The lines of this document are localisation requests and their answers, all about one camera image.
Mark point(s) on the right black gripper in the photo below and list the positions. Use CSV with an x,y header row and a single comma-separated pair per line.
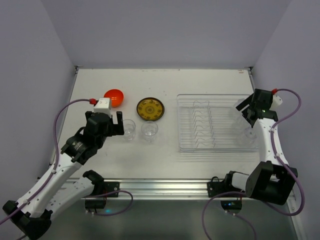
x,y
247,113

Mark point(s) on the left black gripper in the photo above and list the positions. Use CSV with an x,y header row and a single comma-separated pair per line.
x,y
113,127

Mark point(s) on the orange plastic bowl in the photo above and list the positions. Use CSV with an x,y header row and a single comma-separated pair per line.
x,y
116,96

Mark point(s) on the clear glass cup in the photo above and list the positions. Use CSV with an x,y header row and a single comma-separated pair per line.
x,y
248,138
149,131
129,127
237,111

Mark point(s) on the yellow patterned plate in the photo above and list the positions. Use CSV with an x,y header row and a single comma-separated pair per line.
x,y
150,109

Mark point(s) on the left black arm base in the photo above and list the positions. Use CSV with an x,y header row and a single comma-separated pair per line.
x,y
99,189

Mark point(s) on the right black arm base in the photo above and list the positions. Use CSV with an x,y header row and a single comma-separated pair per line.
x,y
218,186

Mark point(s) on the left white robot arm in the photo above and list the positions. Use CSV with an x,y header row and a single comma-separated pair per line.
x,y
31,212

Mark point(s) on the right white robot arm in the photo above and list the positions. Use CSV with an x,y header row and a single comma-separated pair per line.
x,y
273,179

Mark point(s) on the clear plastic dish rack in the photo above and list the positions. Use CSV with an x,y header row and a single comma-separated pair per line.
x,y
205,123

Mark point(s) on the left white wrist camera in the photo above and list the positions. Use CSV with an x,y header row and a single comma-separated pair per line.
x,y
104,106

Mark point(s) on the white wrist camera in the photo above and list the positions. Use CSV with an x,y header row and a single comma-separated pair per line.
x,y
104,106
276,100

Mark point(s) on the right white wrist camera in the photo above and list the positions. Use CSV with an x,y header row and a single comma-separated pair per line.
x,y
276,100

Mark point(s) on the aluminium front rail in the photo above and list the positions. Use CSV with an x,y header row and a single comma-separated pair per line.
x,y
59,191

